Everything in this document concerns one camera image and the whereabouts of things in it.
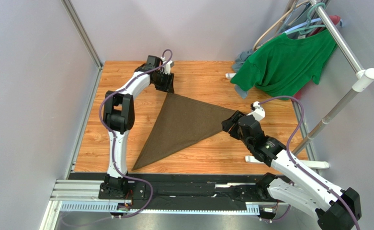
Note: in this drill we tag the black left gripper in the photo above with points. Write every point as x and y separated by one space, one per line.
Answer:
168 87

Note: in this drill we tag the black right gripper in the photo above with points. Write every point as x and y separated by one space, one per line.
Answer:
232 123

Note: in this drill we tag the brown cloth napkin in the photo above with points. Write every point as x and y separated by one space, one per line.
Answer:
182 122

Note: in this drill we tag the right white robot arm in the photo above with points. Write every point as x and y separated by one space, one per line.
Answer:
331 206

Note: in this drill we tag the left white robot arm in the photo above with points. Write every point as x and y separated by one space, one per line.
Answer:
117 115

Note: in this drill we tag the grey blue cloth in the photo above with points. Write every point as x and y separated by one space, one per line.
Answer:
239 61

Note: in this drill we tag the green t-shirt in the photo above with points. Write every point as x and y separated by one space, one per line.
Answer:
283 66

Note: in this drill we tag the beige clothes hanger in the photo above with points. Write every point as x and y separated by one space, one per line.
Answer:
291 6

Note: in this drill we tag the teal clothes hanger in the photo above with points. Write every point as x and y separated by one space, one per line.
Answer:
308 17

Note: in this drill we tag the light blue clothes hanger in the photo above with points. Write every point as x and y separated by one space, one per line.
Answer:
302 26

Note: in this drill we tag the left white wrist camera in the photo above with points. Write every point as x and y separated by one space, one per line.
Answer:
167 65

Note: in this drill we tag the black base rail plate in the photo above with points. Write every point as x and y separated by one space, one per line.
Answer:
195 192

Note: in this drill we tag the aluminium frame post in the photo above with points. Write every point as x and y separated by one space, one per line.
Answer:
72 13

